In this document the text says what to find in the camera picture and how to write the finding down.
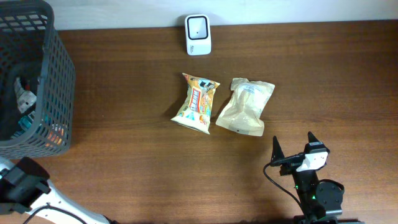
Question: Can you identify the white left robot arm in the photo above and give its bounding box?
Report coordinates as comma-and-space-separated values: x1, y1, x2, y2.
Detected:
1, 141, 286, 223

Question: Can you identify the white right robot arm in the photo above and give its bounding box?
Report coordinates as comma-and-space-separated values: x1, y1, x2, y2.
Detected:
271, 132, 360, 224

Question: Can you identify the dark grey plastic basket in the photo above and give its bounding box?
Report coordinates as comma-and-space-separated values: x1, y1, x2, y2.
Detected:
1, 1, 76, 159

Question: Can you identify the white barcode scanner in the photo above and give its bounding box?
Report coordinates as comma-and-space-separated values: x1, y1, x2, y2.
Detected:
184, 14, 211, 56

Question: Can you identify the yellow snack bag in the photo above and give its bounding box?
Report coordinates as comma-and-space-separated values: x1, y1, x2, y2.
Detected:
171, 73, 220, 134

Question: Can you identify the beige paper pouch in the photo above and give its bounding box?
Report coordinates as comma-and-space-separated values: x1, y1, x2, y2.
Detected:
216, 78, 275, 137

